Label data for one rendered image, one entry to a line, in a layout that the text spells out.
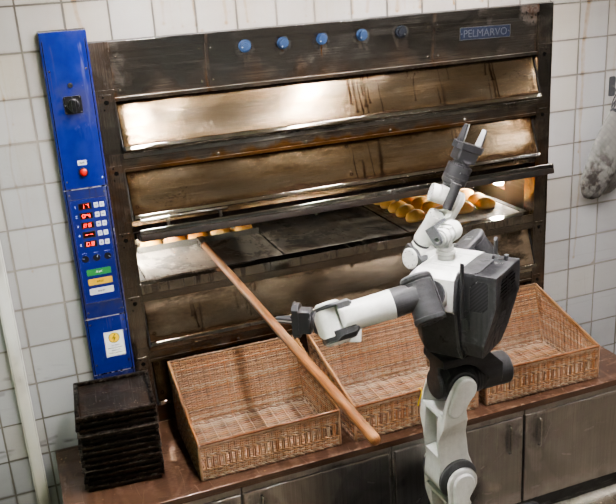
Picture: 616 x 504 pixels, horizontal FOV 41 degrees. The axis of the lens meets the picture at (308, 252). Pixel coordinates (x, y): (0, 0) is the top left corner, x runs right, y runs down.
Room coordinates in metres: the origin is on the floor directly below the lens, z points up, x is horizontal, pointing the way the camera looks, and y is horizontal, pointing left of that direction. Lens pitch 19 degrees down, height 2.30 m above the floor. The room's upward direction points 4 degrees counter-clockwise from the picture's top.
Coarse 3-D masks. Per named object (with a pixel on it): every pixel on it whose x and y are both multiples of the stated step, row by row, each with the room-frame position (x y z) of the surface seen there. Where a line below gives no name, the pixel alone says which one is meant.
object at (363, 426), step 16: (224, 272) 3.01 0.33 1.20; (240, 288) 2.81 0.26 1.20; (256, 304) 2.64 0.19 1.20; (272, 320) 2.49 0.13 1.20; (288, 336) 2.36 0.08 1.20; (304, 352) 2.25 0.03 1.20; (320, 384) 2.07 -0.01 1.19; (336, 400) 1.96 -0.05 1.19; (352, 416) 1.87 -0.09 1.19; (368, 432) 1.78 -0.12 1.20
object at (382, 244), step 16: (464, 224) 3.47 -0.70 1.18; (480, 224) 3.48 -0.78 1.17; (496, 224) 3.50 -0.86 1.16; (512, 224) 3.53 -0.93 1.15; (368, 240) 3.34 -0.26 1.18; (384, 240) 3.32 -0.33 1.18; (400, 240) 3.34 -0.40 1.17; (288, 256) 3.20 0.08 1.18; (304, 256) 3.19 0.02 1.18; (320, 256) 3.22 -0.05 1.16; (336, 256) 3.24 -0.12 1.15; (192, 272) 3.08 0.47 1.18; (208, 272) 3.07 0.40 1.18; (240, 272) 3.10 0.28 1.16; (256, 272) 3.12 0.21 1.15; (144, 288) 2.97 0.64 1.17; (160, 288) 2.99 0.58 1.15; (176, 288) 3.01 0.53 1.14
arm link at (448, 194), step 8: (448, 176) 2.74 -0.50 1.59; (432, 184) 2.78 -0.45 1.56; (440, 184) 2.79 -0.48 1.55; (448, 184) 2.75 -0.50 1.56; (456, 184) 2.70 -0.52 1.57; (464, 184) 2.74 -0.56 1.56; (432, 192) 2.74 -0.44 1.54; (440, 192) 2.74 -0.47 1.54; (448, 192) 2.72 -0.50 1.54; (456, 192) 2.70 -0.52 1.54; (432, 200) 2.75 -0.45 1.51; (440, 200) 2.74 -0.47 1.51; (448, 200) 2.70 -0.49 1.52; (456, 200) 2.74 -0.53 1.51; (448, 208) 2.70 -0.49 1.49
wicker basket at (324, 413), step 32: (224, 352) 3.03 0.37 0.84; (256, 352) 3.07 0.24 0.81; (288, 352) 3.11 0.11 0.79; (192, 384) 2.96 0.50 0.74; (224, 384) 2.99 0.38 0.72; (256, 384) 3.03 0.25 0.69; (288, 384) 3.07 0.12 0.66; (224, 416) 2.95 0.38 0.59; (256, 416) 2.94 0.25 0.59; (288, 416) 2.92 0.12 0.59; (320, 416) 2.68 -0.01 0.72; (192, 448) 2.63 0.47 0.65; (224, 448) 2.55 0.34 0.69; (256, 448) 2.70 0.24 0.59; (288, 448) 2.63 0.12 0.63; (320, 448) 2.67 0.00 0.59
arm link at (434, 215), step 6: (462, 198) 2.74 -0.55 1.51; (462, 204) 2.74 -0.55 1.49; (432, 210) 2.81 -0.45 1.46; (438, 210) 2.82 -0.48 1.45; (444, 210) 2.81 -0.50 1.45; (456, 210) 2.75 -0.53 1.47; (426, 216) 2.80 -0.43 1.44; (432, 216) 2.77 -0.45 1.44; (438, 216) 2.78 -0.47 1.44; (444, 216) 2.77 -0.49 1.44; (450, 216) 2.76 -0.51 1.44; (456, 216) 2.76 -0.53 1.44; (432, 222) 2.77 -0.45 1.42; (444, 222) 2.77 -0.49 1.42
